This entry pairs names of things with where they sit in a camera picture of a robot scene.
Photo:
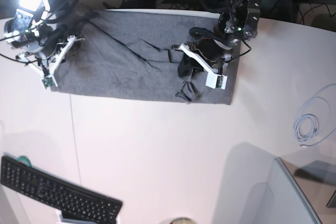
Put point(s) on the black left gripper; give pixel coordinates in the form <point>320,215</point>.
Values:
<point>213,47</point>

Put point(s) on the green tape roll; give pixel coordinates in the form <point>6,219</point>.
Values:
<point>24,160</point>

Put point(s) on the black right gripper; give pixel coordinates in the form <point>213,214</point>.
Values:
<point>43,41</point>

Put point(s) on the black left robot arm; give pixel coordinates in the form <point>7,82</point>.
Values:
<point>237,23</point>

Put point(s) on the round metallic can top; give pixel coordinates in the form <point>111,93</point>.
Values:
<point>182,220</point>

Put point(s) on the black computer keyboard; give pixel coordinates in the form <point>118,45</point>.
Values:
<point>53,192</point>

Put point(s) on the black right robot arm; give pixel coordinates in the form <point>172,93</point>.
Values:
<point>29,15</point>

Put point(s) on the grey t-shirt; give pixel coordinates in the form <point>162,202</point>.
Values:
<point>126,55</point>

